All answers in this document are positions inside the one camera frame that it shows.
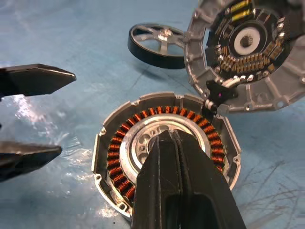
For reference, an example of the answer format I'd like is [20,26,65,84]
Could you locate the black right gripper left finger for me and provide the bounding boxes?
[130,130,192,229]

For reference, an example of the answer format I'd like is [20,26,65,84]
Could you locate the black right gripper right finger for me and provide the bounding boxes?
[171,130,247,229]

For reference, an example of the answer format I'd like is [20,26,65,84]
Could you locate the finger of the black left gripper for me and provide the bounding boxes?
[0,63,77,98]
[0,140,63,184]

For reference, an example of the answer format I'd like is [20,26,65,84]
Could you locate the black-rimmed silver spoked rotor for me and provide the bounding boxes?
[127,23,189,70]

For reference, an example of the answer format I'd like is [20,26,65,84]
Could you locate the silver housing with copper windings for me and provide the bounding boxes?
[91,91,243,219]

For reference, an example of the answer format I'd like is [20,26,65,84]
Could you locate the silver lid with circuit board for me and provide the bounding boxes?
[183,0,305,115]

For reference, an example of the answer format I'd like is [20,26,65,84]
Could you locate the blue plastic table cover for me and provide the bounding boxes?
[0,0,305,229]

